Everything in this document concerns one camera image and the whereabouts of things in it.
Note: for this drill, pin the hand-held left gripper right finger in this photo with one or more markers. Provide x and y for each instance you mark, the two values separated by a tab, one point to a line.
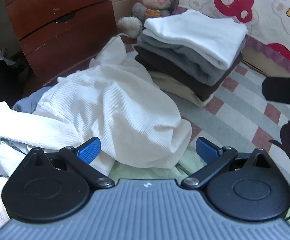
207	150

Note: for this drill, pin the grey folded garment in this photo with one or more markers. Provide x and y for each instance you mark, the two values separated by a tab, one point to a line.
184	62

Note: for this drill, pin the white folded garment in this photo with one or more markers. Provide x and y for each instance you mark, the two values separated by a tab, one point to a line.
197	35

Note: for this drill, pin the checked bedsheet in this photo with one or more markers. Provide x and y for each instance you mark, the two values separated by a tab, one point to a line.
234	120

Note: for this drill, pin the bear print quilt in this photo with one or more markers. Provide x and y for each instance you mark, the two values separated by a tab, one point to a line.
272	17

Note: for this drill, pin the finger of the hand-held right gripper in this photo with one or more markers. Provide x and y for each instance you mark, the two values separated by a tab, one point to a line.
284	90

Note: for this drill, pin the dark brown folded garment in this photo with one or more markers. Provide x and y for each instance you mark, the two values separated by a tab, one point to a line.
170	73

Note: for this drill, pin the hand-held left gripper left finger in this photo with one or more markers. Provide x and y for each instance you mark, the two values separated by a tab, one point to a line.
89	150

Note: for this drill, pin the white ribbed garment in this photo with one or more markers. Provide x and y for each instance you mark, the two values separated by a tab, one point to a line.
110	100

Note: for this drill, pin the cardboard box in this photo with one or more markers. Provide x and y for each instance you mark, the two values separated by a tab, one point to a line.
120	5

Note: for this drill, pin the blue-grey garment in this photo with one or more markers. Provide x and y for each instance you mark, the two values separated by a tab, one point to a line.
27	105

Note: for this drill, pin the brown wooden dresser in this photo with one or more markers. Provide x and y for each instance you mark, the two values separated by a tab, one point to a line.
60	42

